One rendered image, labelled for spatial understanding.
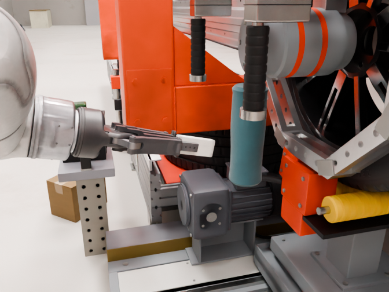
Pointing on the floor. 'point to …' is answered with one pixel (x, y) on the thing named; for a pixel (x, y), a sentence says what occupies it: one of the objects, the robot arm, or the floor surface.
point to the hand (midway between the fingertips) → (194, 146)
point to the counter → (40, 18)
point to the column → (93, 215)
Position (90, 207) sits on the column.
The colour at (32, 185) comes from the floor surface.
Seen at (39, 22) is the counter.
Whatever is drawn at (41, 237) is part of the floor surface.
